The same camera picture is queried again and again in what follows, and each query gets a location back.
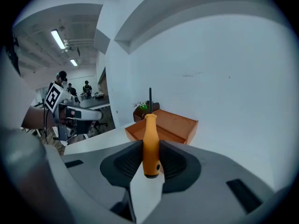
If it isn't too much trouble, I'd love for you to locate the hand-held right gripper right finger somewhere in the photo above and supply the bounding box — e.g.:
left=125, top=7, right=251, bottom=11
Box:
left=144, top=140, right=276, bottom=224

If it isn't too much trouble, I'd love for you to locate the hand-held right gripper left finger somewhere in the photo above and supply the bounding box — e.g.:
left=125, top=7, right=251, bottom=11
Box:
left=60, top=140, right=144, bottom=223

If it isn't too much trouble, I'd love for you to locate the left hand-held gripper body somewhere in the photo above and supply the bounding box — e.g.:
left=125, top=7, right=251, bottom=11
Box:
left=44, top=83, right=81, bottom=141

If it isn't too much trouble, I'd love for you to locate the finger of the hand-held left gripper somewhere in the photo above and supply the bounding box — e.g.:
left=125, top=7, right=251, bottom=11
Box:
left=66, top=105, right=104, bottom=121

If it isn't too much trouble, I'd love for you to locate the orange handle screwdriver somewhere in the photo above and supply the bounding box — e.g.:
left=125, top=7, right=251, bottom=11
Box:
left=142, top=87, right=162, bottom=180

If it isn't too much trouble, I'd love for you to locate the brown wooden tray box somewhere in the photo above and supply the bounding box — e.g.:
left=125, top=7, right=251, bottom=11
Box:
left=124, top=109, right=199, bottom=145

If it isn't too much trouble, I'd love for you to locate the person's left forearm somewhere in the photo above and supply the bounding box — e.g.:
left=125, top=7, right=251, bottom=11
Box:
left=21, top=105, right=57, bottom=131

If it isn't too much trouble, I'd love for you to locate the black office chair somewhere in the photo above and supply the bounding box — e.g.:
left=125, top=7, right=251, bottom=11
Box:
left=90, top=120, right=108, bottom=135

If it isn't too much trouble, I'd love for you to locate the white table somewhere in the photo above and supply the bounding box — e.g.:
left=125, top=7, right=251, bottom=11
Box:
left=63, top=121, right=275, bottom=224

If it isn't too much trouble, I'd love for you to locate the small plant in brown pot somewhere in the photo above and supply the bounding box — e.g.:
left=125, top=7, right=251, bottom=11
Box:
left=133, top=100, right=161, bottom=123

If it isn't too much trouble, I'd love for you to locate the grey desk with white frame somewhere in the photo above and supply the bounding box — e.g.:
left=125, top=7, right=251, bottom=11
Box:
left=78, top=96, right=111, bottom=111

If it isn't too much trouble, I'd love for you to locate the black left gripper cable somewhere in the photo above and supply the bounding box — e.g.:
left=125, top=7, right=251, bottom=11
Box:
left=43, top=106, right=51, bottom=146

